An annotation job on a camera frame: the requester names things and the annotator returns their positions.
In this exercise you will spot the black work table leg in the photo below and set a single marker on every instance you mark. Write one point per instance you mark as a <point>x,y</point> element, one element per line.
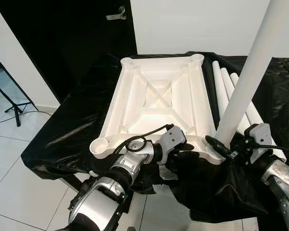
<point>74,184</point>

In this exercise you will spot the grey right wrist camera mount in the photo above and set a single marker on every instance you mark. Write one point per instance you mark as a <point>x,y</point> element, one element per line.
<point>257,137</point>

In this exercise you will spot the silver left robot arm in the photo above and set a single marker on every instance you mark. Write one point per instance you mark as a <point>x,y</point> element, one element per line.
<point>101,207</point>

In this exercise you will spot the white work table frame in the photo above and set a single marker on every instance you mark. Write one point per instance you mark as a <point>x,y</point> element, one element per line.
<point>166,175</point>

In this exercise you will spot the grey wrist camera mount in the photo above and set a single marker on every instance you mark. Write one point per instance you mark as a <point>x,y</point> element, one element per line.
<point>257,137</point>
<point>172,139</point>

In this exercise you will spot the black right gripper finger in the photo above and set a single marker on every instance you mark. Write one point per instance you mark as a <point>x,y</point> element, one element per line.
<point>217,147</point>

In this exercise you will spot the black tripod stand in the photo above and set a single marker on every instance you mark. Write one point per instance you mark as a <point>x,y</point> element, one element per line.
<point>17,113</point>

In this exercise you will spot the black shiny table cover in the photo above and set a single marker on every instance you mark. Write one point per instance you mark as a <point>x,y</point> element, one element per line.
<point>67,130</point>

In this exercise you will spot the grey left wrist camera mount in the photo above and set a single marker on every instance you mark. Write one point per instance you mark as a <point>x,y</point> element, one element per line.
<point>172,139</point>

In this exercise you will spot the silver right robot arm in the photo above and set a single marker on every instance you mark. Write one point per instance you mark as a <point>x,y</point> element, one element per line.
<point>279,175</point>

